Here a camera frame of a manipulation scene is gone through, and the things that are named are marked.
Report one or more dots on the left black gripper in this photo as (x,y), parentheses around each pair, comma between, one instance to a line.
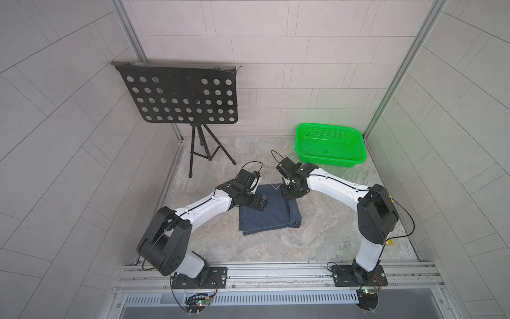
(261,205)

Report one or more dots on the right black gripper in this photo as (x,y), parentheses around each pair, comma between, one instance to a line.
(286,195)

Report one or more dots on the dark blue embroidered pillowcase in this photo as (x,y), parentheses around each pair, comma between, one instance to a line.
(279,213)

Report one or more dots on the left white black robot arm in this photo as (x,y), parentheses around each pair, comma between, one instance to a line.
(164,245)

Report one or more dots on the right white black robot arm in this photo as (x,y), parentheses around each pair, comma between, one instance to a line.
(376,213)

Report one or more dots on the green plastic basket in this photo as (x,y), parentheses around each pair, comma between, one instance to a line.
(330,145)

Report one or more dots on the left green circuit board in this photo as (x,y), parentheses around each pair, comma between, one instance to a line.
(195,304)

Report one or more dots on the green circuit board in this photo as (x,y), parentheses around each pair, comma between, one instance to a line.
(195,304)
(367,301)

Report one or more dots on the black perforated music stand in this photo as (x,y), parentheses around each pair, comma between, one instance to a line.
(196,96)

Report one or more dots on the right green circuit board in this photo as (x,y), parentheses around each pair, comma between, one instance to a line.
(367,301)

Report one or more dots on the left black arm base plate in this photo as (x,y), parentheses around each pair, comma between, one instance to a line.
(209,277)

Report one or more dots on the aluminium front rail frame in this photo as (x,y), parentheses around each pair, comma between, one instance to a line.
(285,283)

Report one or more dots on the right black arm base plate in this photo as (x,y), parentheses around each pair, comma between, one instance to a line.
(355,276)

